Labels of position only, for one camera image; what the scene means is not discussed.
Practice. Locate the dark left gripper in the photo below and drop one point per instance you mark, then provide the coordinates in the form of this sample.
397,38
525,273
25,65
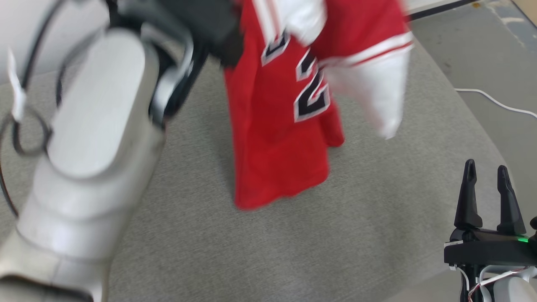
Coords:
197,21

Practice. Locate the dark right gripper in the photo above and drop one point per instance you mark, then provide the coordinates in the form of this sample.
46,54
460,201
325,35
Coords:
486,251

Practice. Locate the red jersey printed 23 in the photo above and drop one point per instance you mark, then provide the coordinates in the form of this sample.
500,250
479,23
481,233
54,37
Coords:
272,147

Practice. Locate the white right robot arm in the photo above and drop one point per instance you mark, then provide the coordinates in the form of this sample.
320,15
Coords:
514,289

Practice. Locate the grey fabric sofa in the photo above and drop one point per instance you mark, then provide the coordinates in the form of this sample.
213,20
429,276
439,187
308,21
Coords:
377,209

